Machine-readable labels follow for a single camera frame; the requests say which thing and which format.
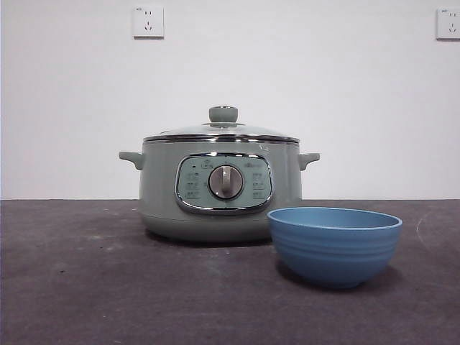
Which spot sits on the pale green electric steamer pot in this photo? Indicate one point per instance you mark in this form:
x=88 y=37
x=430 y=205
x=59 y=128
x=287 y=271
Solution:
x=161 y=201

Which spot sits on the blue ribbed bowl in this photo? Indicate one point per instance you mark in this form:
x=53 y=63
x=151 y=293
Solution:
x=336 y=251

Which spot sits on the white wall socket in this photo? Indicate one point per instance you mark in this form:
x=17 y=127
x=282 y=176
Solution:
x=148 y=21
x=449 y=24

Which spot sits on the glass lid with green knob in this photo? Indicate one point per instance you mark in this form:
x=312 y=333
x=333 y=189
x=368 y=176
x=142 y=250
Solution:
x=223 y=114

